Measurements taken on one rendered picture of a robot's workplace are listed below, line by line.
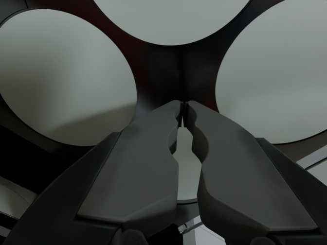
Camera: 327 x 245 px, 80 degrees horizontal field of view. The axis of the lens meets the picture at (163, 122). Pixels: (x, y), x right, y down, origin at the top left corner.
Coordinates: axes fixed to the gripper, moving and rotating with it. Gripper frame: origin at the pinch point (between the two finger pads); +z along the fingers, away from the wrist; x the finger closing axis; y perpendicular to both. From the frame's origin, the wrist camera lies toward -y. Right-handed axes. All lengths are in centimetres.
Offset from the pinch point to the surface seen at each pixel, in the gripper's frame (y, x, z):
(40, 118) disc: 2.7, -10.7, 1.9
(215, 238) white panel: 27.8, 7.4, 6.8
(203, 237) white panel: 25.9, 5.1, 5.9
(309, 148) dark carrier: 4.5, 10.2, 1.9
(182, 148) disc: 4.9, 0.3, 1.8
